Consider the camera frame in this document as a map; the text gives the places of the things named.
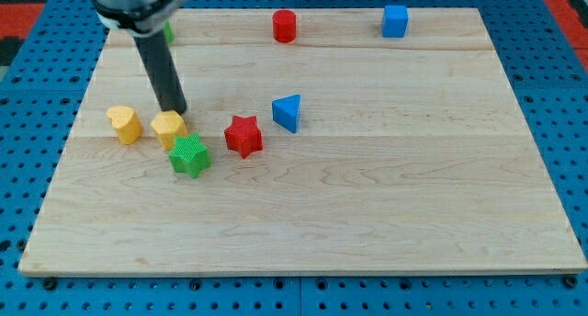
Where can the green star block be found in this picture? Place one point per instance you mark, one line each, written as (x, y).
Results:
(189, 155)

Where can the grey robot arm flange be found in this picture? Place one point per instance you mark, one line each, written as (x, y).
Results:
(140, 18)

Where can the green block behind arm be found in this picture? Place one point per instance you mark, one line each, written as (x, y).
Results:
(168, 32)

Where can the red star block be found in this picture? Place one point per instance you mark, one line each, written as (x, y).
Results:
(243, 136)

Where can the wooden board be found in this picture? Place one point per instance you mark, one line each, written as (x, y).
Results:
(412, 158)

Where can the blue triangle block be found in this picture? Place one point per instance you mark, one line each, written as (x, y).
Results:
(286, 112)

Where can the yellow hexagon block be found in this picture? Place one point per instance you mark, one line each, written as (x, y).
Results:
(167, 125)

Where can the red cylinder block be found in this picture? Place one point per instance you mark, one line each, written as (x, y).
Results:
(284, 23)

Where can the blue cube block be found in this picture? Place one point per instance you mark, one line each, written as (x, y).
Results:
(395, 20)

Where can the yellow heart block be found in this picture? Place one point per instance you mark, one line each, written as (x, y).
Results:
(126, 123)

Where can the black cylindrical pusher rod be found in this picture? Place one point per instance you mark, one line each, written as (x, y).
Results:
(160, 68)

